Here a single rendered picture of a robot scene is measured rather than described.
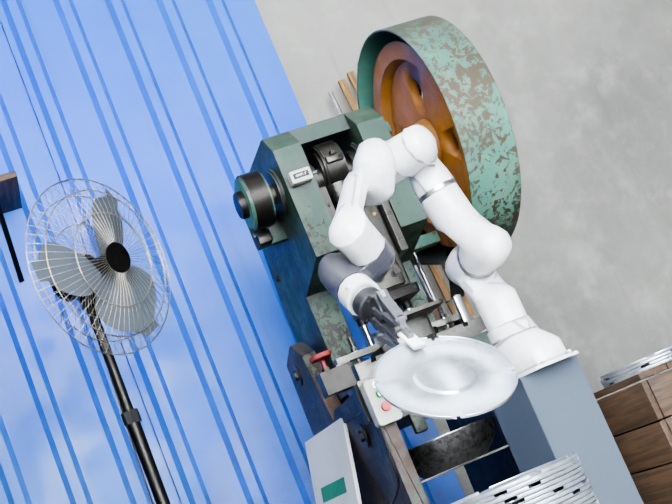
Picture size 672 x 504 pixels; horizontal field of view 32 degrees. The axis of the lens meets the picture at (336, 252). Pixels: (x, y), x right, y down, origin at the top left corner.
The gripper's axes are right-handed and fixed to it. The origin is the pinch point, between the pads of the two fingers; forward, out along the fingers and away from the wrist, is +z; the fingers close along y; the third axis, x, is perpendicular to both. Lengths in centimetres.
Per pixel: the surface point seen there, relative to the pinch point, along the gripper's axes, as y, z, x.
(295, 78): -44, -273, 99
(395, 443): -73, -55, 26
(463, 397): -0.1, 22.1, -1.1
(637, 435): -59, -10, 75
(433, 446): -85, -62, 43
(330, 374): -58, -76, 16
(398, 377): -0.1, 9.6, -8.7
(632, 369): -47, -22, 82
